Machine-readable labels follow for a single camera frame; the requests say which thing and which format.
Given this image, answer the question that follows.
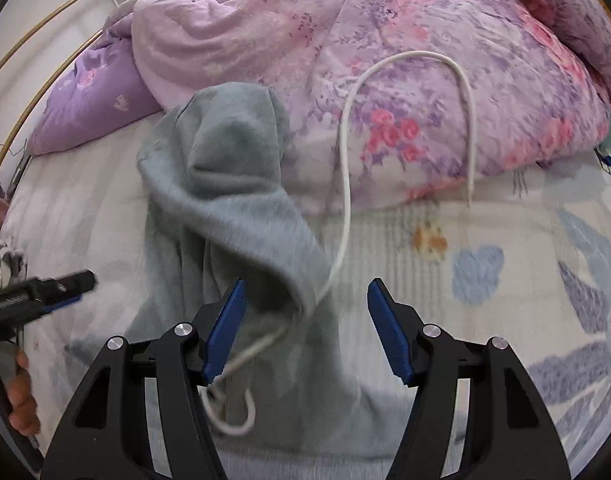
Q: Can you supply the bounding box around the purple floral pillow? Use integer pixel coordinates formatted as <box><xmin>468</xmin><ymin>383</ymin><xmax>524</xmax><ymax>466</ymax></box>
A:
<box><xmin>26</xmin><ymin>27</ymin><xmax>161</xmax><ymax>157</ymax></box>

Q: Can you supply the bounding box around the person's left hand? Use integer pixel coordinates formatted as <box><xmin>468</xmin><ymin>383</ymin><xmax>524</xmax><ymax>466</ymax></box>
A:
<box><xmin>0</xmin><ymin>350</ymin><xmax>41</xmax><ymax>436</ymax></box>

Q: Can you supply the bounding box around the pink floral quilt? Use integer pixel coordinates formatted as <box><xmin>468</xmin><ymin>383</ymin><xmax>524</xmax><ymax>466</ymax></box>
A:
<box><xmin>105</xmin><ymin>0</ymin><xmax>611</xmax><ymax>216</ymax></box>

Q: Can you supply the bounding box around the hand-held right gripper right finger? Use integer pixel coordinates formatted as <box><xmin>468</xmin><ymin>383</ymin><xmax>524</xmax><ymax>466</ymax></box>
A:
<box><xmin>367</xmin><ymin>278</ymin><xmax>572</xmax><ymax>480</ymax></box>

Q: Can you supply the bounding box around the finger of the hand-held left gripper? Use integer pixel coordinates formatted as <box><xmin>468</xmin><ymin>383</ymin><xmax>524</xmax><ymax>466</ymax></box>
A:
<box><xmin>0</xmin><ymin>269</ymin><xmax>97</xmax><ymax>333</ymax></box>

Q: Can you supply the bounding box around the grey hoodie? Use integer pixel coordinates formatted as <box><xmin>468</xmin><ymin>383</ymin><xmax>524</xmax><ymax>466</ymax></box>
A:
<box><xmin>120</xmin><ymin>82</ymin><xmax>421</xmax><ymax>480</ymax></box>

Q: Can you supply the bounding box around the patterned bed sheet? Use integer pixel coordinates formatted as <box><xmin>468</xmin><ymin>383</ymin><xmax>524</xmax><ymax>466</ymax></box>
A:
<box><xmin>0</xmin><ymin>110</ymin><xmax>611</xmax><ymax>480</ymax></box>

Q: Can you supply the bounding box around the grey patterned cloth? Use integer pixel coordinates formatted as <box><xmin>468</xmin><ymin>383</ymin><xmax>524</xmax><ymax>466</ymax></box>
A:
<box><xmin>0</xmin><ymin>237</ymin><xmax>28</xmax><ymax>293</ymax></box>

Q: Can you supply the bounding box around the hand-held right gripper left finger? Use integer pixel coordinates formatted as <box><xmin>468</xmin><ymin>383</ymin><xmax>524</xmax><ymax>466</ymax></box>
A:
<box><xmin>40</xmin><ymin>278</ymin><xmax>248</xmax><ymax>480</ymax></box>

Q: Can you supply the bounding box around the curved bamboo rod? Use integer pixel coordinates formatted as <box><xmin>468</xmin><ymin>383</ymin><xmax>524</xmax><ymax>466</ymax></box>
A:
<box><xmin>0</xmin><ymin>27</ymin><xmax>106</xmax><ymax>192</ymax></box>
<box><xmin>0</xmin><ymin>0</ymin><xmax>126</xmax><ymax>88</ymax></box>

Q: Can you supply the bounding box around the white hoodie drawstring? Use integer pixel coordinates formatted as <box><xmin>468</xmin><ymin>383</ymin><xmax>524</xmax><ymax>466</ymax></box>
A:
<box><xmin>200</xmin><ymin>51</ymin><xmax>477</xmax><ymax>436</ymax></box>

